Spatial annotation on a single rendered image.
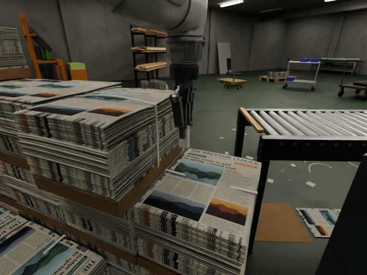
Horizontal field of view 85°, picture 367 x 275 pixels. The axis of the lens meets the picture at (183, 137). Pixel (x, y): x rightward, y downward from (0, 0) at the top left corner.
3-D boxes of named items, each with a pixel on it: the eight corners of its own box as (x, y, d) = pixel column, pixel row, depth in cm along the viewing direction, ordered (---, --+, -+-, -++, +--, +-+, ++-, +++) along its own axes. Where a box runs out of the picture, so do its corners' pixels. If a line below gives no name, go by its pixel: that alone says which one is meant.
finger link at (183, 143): (188, 126, 57) (188, 127, 56) (188, 148, 59) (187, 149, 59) (179, 125, 58) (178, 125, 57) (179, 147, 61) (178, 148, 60)
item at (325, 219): (314, 237, 139) (315, 237, 139) (295, 208, 165) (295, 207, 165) (370, 239, 138) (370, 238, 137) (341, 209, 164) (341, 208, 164)
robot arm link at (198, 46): (158, 37, 46) (159, 64, 48) (195, 36, 43) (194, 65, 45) (175, 39, 54) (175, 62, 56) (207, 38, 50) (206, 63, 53)
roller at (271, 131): (277, 146, 103) (270, 141, 102) (252, 118, 146) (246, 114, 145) (284, 139, 101) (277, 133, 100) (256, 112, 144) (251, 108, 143)
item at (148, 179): (118, 219, 46) (116, 204, 44) (36, 188, 56) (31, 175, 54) (154, 180, 60) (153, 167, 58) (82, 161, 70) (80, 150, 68)
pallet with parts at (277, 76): (277, 83, 796) (279, 72, 781) (258, 80, 868) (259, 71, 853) (296, 80, 863) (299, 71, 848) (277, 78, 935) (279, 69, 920)
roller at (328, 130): (350, 139, 100) (343, 147, 102) (302, 112, 143) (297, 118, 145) (343, 135, 99) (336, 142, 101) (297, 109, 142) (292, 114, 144)
